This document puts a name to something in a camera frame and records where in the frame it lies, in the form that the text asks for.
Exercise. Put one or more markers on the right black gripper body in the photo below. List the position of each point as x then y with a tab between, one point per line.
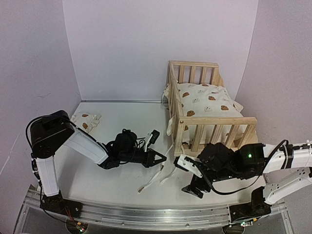
197	183

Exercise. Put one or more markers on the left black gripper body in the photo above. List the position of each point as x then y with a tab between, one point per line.
128	157

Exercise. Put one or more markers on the wooden pet bed frame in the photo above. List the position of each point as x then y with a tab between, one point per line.
242	131

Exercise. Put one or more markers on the bear print cushion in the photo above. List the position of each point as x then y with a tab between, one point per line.
202	100

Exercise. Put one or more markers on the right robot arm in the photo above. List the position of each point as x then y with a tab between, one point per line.
218	163

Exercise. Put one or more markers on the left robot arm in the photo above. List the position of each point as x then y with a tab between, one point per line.
46	134

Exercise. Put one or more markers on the small bear print pillow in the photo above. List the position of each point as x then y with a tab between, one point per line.
86	120

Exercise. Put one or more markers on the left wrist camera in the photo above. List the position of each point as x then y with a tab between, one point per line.
151	139

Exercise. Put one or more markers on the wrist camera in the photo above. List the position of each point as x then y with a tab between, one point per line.
189	164
151	139

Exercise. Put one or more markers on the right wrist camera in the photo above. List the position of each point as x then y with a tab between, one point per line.
189	164

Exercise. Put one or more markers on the aluminium front rail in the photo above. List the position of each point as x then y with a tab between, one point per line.
129	217

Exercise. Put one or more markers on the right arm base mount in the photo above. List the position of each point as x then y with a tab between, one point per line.
247	211

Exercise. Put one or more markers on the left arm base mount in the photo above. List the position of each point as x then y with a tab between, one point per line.
59	205

